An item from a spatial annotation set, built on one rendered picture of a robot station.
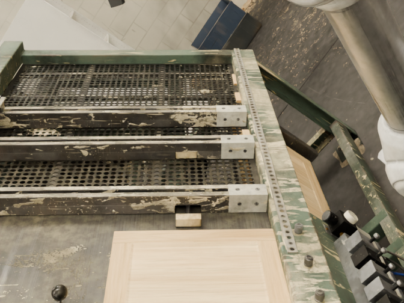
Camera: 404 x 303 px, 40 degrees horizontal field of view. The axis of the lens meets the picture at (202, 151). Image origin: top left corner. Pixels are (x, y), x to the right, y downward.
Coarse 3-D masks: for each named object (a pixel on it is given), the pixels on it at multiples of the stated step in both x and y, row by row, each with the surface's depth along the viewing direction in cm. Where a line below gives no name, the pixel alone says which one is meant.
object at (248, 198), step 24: (0, 192) 175; (24, 192) 175; (48, 192) 176; (72, 192) 176; (96, 192) 177; (120, 192) 177; (144, 192) 175; (168, 192) 175; (192, 192) 176; (216, 192) 176; (240, 192) 176; (264, 192) 176
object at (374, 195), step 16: (272, 80) 305; (288, 96) 311; (304, 96) 306; (304, 112) 312; (320, 112) 317; (208, 128) 310; (336, 128) 308; (288, 144) 300; (304, 144) 303; (320, 144) 327; (352, 144) 293; (352, 160) 279; (192, 176) 305; (368, 176) 263; (368, 192) 256; (384, 208) 241; (384, 224) 235; (400, 224) 237
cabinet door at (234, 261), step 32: (128, 256) 157; (160, 256) 158; (192, 256) 158; (224, 256) 158; (256, 256) 158; (128, 288) 146; (160, 288) 147; (192, 288) 147; (224, 288) 147; (256, 288) 147
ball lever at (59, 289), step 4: (60, 284) 128; (52, 288) 128; (56, 288) 127; (60, 288) 127; (64, 288) 127; (52, 292) 126; (56, 292) 126; (60, 292) 126; (64, 292) 127; (52, 296) 127; (56, 296) 126; (60, 296) 126; (64, 296) 127; (56, 300) 127; (60, 300) 127
